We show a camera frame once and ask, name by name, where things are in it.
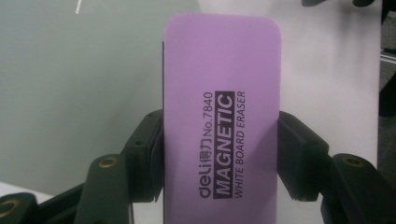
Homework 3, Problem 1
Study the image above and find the frosted glass whiteboard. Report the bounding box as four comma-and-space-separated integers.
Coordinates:
0, 0, 204, 200

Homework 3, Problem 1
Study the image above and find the purple whiteboard eraser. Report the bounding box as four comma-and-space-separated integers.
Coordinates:
162, 12, 283, 224

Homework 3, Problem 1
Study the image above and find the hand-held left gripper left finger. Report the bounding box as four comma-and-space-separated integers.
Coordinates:
74, 108, 165, 224

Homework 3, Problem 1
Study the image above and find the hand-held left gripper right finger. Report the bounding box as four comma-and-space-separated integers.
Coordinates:
276, 110, 396, 224

